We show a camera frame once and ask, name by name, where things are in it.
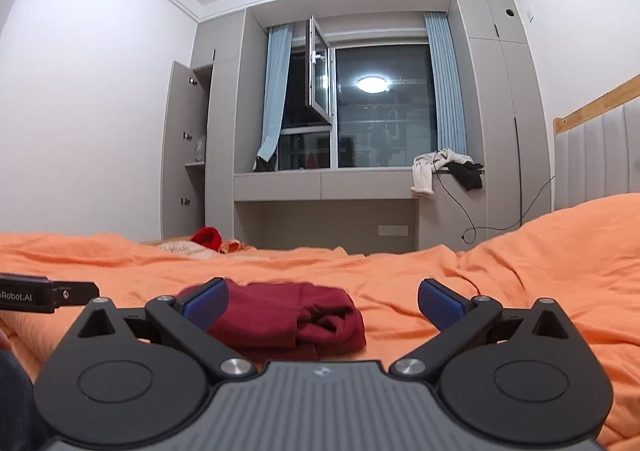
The left light blue curtain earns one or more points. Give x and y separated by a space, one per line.
278 62

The grey padded headboard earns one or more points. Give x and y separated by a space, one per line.
596 148

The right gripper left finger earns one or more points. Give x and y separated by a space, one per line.
142 376

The orange bed duvet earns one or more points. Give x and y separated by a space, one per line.
586 258

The white wall socket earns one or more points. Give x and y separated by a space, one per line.
393 231

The light blue curtain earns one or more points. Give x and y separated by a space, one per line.
451 133
278 62

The bright red garment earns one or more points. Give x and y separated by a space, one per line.
208 237

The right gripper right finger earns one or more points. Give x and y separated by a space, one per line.
506 376

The white cloth on sill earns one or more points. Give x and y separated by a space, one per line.
427 164

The right light blue curtain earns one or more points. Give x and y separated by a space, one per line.
451 133

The black cloth on sill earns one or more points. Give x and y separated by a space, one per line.
468 174

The open window sash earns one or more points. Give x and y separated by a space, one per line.
318 72

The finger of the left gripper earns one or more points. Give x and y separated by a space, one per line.
71 294

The open grey cabinet door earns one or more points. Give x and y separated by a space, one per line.
182 184

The pink patterned cloth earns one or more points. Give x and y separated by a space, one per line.
194 250

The dark red sweater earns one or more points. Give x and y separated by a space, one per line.
289 321

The grey built-in wardrobe unit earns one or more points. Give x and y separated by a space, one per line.
333 185

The blue jeans leg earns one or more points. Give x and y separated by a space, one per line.
19 426

